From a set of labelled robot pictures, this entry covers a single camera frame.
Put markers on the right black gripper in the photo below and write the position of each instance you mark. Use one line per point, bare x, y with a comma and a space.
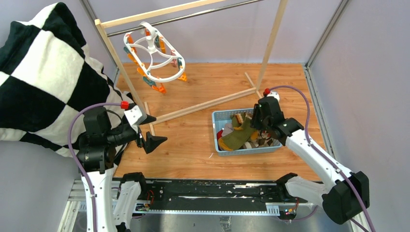
255, 122

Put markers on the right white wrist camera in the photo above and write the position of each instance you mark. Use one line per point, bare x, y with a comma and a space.
275, 95

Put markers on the wooden clothes rack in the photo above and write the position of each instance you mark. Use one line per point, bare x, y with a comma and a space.
132, 23

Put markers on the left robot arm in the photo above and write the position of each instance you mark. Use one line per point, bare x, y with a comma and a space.
96, 159

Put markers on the light blue plastic basket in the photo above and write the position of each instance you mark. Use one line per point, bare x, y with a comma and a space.
220, 118

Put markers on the white round clip hanger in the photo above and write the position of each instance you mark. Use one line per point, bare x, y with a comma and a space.
160, 51

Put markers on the yellow clothes peg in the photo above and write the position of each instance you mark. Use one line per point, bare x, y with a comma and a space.
183, 77

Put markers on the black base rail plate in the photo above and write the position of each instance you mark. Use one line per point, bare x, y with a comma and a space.
206, 196

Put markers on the green striped sock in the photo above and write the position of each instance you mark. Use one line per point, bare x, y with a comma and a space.
241, 121
237, 138

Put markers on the grey sock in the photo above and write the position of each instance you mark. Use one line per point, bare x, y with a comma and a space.
227, 129

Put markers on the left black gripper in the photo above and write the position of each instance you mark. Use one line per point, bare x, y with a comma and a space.
151, 141

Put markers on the black white checkered blanket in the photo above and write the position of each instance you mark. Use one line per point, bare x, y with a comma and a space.
47, 77

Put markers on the brown striped sock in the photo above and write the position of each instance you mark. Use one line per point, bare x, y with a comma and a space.
260, 143

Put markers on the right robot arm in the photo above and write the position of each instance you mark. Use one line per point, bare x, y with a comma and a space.
342, 194

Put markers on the orange clothes peg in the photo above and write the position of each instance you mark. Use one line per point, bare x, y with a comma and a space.
159, 88

